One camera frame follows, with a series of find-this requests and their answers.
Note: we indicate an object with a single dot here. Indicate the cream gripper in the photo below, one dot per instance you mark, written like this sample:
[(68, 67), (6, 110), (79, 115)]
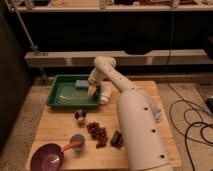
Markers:
[(94, 80)]

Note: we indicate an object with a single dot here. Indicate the blue sponge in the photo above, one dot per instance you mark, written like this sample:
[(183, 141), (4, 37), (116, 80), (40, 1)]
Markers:
[(81, 84)]

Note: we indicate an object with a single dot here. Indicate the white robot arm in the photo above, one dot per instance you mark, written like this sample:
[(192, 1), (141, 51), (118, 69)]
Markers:
[(136, 109)]

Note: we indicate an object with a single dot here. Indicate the green plastic tray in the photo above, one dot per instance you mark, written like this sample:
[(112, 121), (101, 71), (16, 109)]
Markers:
[(65, 94)]

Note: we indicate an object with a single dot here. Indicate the white rolled cloth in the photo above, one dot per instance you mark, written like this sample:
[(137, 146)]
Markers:
[(105, 94)]

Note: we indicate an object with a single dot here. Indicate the small metal cup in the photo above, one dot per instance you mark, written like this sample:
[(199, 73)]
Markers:
[(80, 116)]

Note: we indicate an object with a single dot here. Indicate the bunch of brown grapes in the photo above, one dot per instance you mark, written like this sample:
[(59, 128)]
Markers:
[(98, 133)]

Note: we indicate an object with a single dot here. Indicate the wooden table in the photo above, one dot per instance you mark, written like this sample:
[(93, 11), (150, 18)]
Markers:
[(58, 126)]

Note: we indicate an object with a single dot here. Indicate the small dark block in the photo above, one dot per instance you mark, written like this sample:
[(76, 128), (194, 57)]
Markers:
[(116, 140)]

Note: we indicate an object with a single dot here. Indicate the white metal shelf rack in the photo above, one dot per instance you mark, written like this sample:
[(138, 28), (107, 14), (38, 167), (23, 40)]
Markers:
[(81, 34)]

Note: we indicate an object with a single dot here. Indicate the crumpled blue cloth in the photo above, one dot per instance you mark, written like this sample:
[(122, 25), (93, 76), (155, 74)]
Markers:
[(158, 116)]

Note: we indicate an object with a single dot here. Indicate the purple plastic bowl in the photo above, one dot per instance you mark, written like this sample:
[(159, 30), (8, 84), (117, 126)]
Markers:
[(48, 157)]

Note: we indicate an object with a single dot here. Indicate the teal cup with orange handle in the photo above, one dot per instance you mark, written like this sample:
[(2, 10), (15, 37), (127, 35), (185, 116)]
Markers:
[(76, 143)]

